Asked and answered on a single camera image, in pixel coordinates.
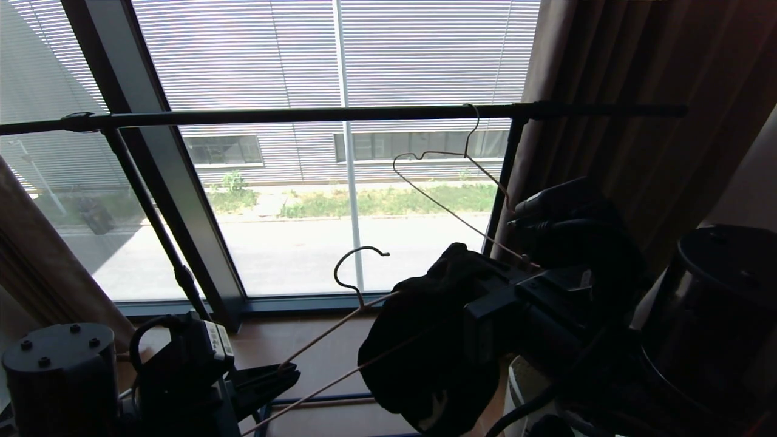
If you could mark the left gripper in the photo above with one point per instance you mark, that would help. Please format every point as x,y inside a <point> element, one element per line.
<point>200,413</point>

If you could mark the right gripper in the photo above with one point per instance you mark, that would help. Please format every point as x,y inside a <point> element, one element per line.
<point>534,315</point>

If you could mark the black shorts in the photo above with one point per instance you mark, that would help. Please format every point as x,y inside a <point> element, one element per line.
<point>419,352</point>

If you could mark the pink clothes hanger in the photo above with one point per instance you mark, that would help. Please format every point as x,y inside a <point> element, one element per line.
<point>441,206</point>
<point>340,321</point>

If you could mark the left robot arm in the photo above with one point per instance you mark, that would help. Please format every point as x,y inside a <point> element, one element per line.
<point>61,382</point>

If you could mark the white laundry basket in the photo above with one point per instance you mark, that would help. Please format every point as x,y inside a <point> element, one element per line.
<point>522,388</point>

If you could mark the black clothes rack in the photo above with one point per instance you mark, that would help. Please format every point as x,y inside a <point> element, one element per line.
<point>303,114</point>

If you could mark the brown curtain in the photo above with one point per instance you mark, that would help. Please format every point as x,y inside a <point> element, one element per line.
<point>36,273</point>
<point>637,91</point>

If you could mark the window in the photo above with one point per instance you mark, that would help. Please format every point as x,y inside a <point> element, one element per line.
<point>273,60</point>

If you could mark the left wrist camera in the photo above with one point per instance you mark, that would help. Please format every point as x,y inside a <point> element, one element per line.
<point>188,352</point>

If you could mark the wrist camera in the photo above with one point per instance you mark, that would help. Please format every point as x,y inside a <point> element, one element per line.
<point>188,352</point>
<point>576,224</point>

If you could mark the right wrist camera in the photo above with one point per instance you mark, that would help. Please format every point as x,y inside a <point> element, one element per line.
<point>576,224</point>

